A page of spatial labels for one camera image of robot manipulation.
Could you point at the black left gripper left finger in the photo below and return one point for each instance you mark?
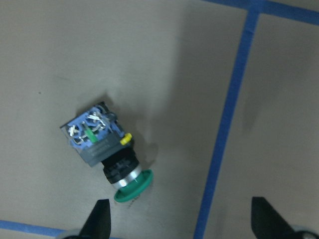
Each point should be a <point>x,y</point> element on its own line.
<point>98,224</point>

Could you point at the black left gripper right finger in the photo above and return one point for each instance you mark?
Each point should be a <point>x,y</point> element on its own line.
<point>266,222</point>

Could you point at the green push button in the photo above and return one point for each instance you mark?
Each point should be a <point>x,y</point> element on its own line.
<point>97,137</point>

